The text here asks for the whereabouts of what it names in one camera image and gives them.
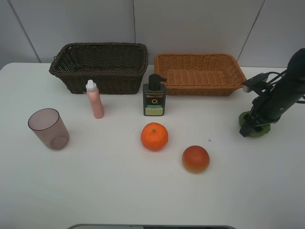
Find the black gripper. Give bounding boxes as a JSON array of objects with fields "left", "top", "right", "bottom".
[{"left": 239, "top": 82, "right": 298, "bottom": 137}]

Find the green mango fruit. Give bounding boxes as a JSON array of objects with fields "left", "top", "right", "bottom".
[{"left": 240, "top": 111, "right": 271, "bottom": 137}]

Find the red peach fruit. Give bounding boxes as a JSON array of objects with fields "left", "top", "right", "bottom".
[{"left": 182, "top": 146, "right": 210, "bottom": 174}]

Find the orange mandarin fruit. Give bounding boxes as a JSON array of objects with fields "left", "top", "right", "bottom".
[{"left": 141, "top": 123, "right": 169, "bottom": 151}]

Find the dark green pump bottle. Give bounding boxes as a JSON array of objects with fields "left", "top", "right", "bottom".
[{"left": 142, "top": 74, "right": 167, "bottom": 116}]

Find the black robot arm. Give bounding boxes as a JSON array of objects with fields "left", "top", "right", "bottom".
[{"left": 239, "top": 48, "right": 305, "bottom": 137}]

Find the orange wicker basket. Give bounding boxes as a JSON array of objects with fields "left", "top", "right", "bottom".
[{"left": 154, "top": 53, "right": 246, "bottom": 96}]

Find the dark brown wicker basket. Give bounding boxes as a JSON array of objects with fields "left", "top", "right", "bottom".
[{"left": 49, "top": 42, "right": 149, "bottom": 94}]

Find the pink spray bottle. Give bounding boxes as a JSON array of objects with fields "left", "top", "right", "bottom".
[{"left": 86, "top": 80, "right": 104, "bottom": 119}]

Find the translucent pink plastic cup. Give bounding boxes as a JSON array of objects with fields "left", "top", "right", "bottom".
[{"left": 28, "top": 108, "right": 70, "bottom": 150}]

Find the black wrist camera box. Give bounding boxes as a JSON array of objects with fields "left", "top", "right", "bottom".
[{"left": 243, "top": 73, "right": 268, "bottom": 94}]

